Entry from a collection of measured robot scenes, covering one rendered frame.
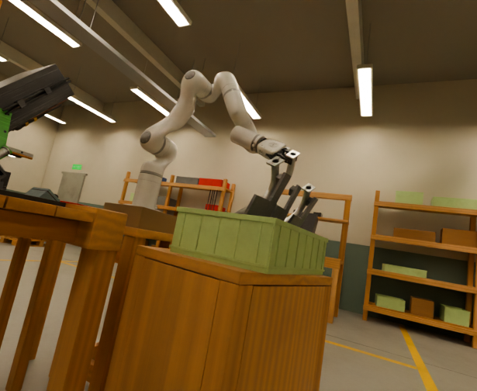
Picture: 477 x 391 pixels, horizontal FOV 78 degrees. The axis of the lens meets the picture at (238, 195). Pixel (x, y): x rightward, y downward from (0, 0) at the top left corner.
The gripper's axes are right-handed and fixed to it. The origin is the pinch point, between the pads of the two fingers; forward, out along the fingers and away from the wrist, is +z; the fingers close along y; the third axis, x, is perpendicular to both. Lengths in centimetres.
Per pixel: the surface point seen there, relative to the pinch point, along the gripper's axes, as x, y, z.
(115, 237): 20, -67, -33
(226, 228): 4.6, -45.8, 5.1
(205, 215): 5.5, -45.4, -5.3
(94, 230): 13, -73, -34
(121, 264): 43, -67, -39
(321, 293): 42, -20, 36
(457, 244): 271, 367, 122
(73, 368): 48, -101, -17
